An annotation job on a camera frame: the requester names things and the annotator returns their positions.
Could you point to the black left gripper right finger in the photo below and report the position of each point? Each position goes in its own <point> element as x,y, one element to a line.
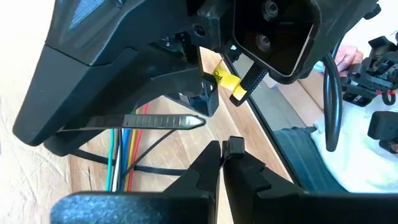
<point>295,208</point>

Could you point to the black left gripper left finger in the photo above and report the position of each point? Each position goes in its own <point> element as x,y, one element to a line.
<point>155,208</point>

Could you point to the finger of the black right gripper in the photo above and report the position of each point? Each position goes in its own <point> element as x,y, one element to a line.
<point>68,143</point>
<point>93,87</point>

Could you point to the black zip tie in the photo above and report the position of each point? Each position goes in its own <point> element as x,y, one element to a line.
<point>155,121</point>

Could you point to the black aluminium table frame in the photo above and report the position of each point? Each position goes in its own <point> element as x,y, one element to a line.
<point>261,118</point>

